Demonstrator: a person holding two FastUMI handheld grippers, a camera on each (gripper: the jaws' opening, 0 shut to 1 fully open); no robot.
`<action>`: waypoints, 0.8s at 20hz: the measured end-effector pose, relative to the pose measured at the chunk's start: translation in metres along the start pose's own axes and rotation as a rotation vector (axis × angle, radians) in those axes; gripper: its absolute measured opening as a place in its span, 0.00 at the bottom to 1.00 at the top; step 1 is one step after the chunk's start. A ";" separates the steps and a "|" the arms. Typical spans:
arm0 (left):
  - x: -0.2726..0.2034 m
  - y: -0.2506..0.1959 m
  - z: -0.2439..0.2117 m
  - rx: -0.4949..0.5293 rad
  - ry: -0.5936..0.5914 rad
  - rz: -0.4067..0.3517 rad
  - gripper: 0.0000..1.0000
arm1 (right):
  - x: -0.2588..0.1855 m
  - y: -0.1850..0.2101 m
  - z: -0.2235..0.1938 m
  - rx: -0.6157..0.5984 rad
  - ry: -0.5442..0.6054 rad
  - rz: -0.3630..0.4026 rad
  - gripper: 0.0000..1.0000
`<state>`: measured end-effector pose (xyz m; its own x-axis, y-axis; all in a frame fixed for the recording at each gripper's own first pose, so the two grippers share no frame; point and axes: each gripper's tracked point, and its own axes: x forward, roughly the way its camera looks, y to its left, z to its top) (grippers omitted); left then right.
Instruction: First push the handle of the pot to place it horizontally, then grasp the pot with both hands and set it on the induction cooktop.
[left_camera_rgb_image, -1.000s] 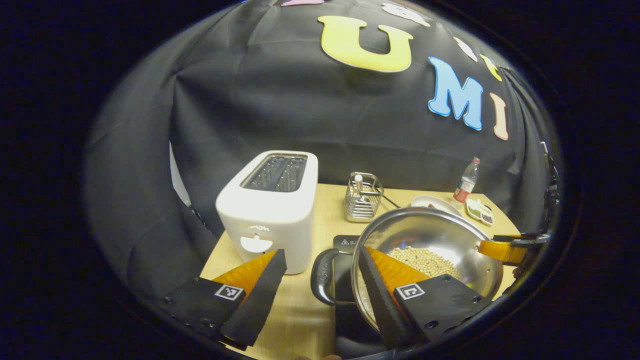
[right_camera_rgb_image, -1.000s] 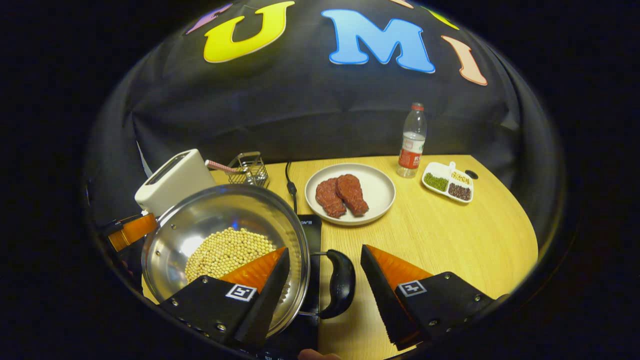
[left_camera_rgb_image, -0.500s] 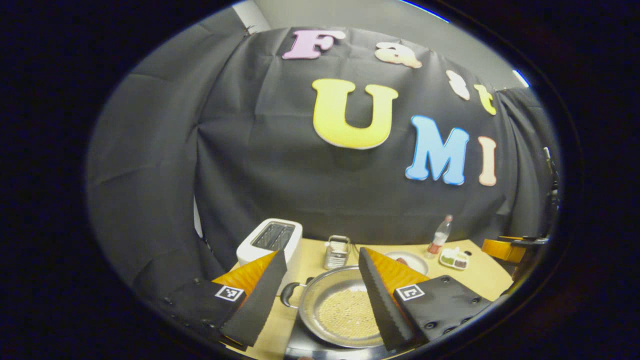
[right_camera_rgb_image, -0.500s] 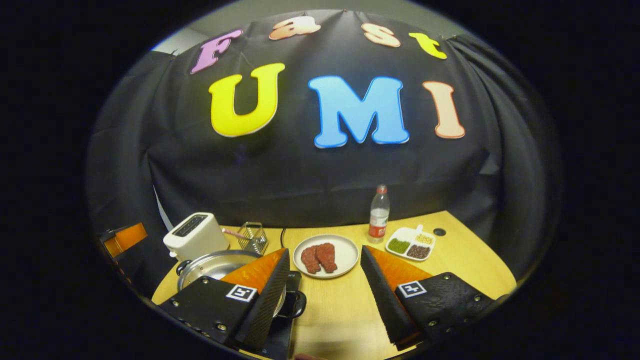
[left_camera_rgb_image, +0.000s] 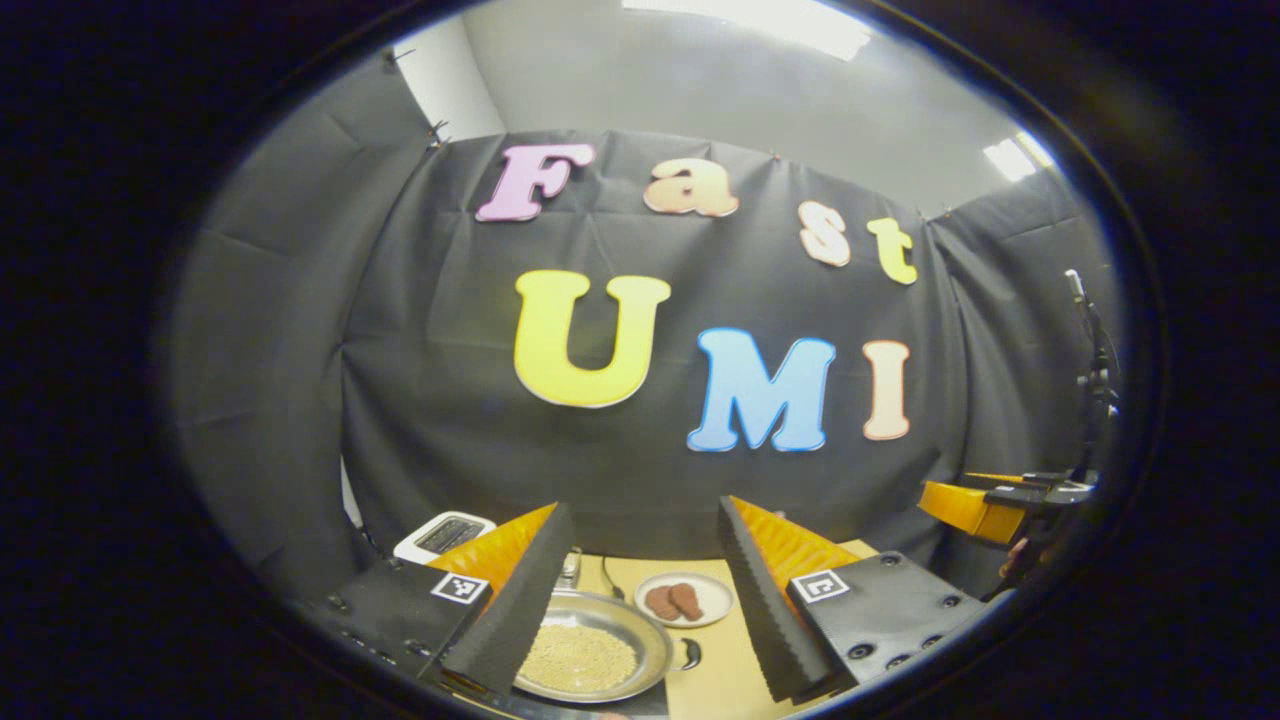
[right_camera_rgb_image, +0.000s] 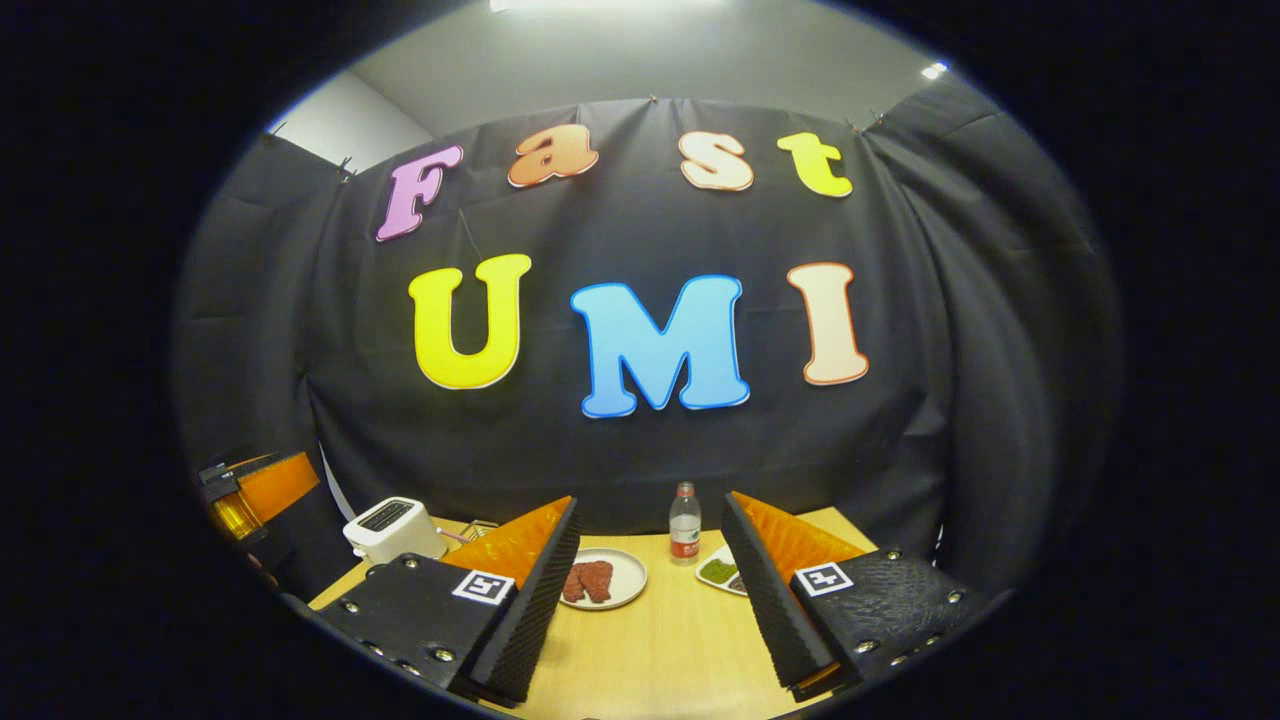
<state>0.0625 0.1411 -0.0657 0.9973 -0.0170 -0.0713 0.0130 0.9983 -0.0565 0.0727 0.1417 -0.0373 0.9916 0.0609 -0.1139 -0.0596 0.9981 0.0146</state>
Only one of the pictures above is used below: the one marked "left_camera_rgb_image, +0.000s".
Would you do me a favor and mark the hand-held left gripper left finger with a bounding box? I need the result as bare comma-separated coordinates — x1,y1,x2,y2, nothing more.
300,502,578,701

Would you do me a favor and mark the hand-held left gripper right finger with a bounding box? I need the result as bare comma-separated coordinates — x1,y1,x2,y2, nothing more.
717,495,991,704

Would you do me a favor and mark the stainless steel pot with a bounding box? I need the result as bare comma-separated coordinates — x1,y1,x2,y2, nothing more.
512,588,703,704

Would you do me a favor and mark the black induction cooktop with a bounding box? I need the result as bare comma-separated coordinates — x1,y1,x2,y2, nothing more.
450,660,671,719

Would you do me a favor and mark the white round plate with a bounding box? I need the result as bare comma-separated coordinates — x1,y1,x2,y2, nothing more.
634,571,736,629

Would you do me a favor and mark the pile of soybeans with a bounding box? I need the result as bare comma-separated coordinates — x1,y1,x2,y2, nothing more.
518,622,638,694

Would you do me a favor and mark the white toaster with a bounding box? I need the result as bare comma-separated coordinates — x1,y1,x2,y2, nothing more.
393,511,497,564

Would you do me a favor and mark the black equipment stand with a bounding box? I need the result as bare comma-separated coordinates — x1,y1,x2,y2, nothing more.
1063,268,1121,481

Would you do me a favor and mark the small ceiling light panel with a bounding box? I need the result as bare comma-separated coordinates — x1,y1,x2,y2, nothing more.
983,130,1056,183

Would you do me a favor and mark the large ceiling light panel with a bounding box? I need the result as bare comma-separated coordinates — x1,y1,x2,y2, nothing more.
620,0,873,61

